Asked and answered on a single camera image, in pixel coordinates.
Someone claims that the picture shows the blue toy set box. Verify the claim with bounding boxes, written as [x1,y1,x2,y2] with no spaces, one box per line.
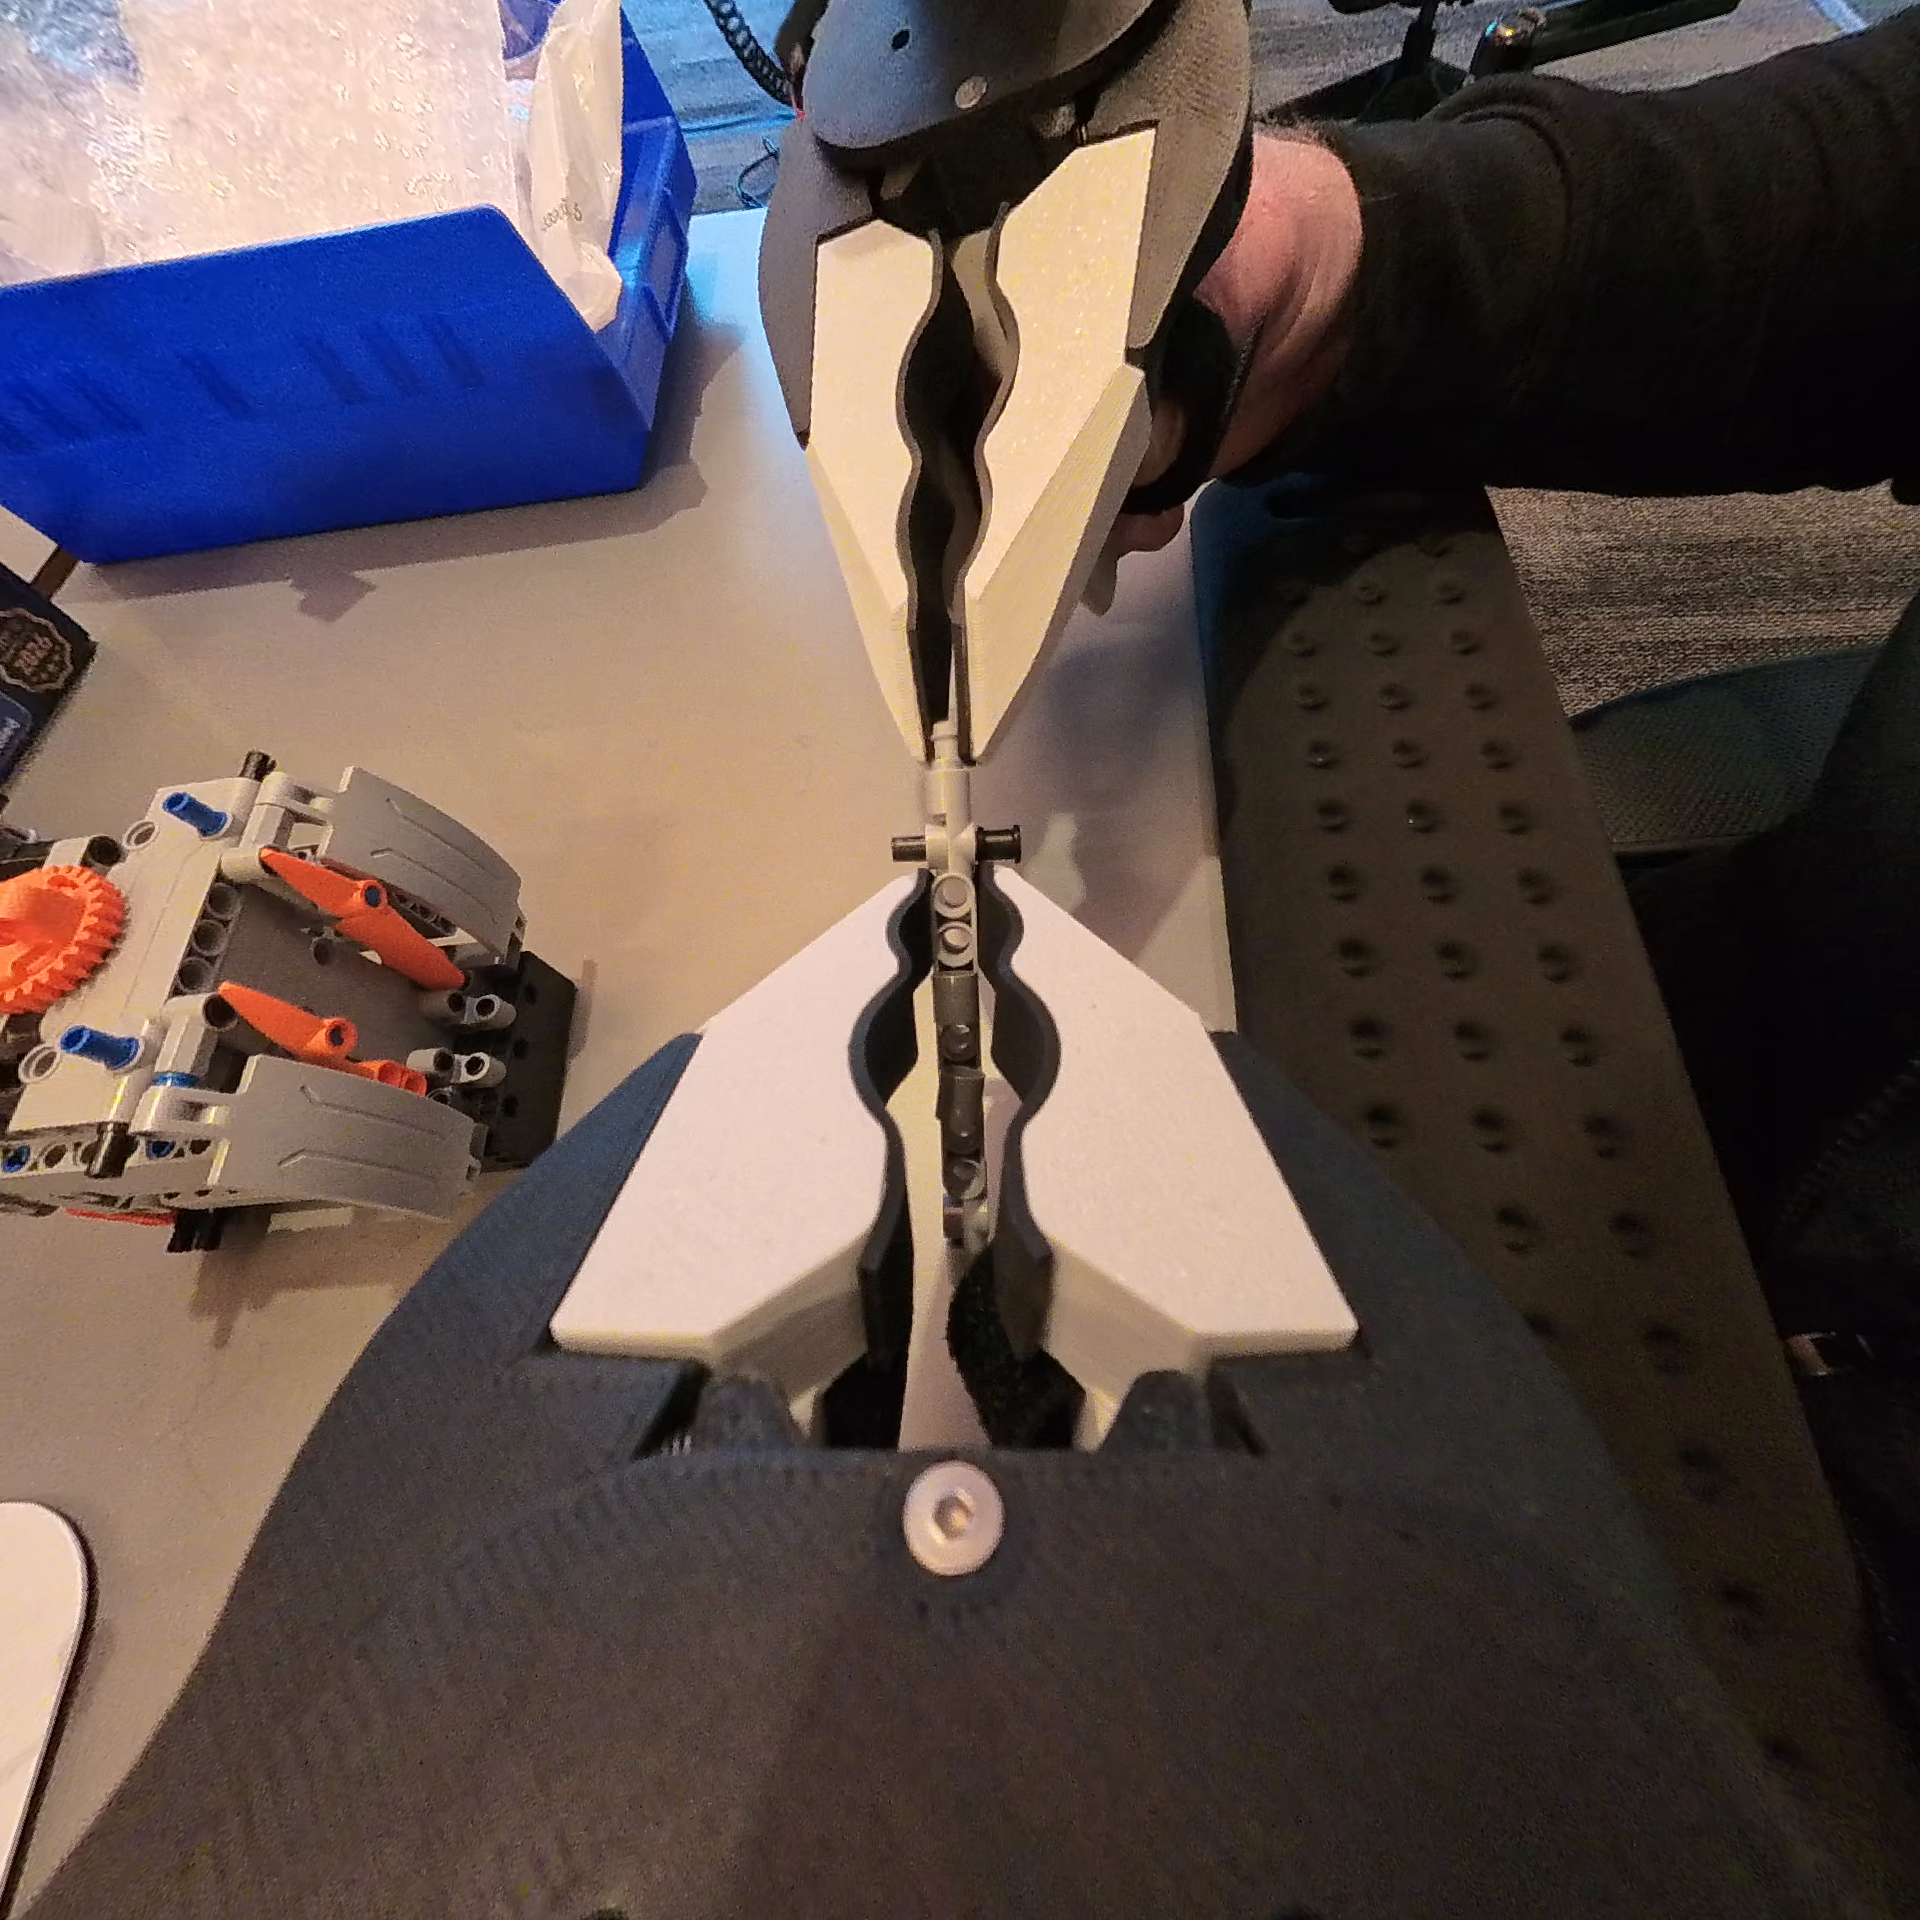
[0,562,100,792]

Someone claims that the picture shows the grey orange toy brick model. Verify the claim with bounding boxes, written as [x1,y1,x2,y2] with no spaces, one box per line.
[0,749,581,1258]

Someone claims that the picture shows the grey chair seat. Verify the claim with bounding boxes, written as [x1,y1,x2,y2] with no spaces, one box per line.
[1568,643,1880,860]

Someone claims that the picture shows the black chair base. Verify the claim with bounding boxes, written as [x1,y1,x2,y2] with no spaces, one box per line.
[1327,0,1744,80]

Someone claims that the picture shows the black coiled cable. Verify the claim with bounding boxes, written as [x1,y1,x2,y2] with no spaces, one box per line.
[708,0,824,95]

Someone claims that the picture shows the white stand with base plate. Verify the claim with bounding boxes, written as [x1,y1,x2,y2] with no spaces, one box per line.
[0,1499,96,1882]

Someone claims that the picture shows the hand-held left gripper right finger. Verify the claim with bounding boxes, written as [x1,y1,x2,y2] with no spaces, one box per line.
[944,866,1360,1444]

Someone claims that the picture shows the black studded foam pad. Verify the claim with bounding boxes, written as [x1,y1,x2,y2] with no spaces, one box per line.
[1191,480,1898,1920]

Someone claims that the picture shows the light grey holed brick beam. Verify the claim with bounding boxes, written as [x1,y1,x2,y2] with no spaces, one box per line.
[920,816,996,1250]

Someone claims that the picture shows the blue plastic bin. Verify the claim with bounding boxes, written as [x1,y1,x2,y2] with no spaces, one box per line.
[0,15,702,568]

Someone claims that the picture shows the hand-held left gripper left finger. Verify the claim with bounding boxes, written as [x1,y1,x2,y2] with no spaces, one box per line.
[551,874,922,1444]

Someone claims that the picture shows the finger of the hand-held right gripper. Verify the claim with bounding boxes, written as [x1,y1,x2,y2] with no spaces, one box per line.
[949,124,1160,760]
[805,221,965,770]

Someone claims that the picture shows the white plastic bag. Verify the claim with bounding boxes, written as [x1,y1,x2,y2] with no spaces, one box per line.
[508,0,632,331]

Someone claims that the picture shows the person's right hand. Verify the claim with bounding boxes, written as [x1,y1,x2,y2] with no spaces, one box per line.
[1111,133,1366,560]

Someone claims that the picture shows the clear bubble plastic bag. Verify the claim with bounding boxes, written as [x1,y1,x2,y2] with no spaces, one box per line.
[0,0,530,290]

